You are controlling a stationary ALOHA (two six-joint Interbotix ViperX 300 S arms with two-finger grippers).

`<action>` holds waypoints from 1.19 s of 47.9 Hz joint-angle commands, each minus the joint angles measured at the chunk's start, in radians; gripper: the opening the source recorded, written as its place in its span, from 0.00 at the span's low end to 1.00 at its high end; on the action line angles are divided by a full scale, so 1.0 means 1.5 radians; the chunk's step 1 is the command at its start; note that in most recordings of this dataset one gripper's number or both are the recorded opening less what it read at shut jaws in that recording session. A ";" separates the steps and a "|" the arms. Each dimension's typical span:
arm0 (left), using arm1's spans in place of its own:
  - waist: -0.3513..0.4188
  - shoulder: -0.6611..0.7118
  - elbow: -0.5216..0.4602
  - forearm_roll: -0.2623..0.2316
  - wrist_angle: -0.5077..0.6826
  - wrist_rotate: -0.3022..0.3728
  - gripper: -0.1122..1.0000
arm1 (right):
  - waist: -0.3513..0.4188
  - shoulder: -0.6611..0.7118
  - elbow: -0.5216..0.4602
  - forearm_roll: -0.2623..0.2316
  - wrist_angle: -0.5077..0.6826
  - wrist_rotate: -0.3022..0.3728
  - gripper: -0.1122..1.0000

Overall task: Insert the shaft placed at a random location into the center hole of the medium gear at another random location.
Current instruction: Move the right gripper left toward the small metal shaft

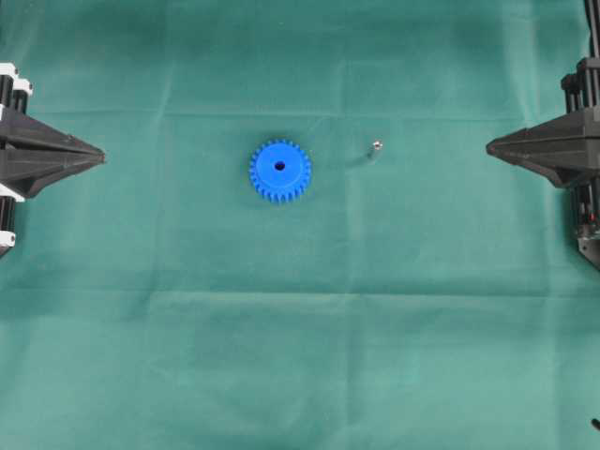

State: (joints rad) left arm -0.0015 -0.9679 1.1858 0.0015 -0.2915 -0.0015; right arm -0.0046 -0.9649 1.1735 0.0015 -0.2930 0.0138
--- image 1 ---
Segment green table cloth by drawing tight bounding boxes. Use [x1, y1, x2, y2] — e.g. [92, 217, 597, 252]
[1, 1, 599, 449]

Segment blue plastic gear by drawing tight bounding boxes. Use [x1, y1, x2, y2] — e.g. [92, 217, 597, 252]
[248, 139, 312, 203]

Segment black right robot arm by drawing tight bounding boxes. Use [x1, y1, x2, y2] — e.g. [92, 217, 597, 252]
[486, 1, 599, 267]

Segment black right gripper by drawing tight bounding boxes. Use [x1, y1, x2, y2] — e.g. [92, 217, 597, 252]
[486, 58, 599, 269]

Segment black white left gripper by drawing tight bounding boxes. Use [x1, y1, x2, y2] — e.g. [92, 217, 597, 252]
[1, 63, 105, 256]

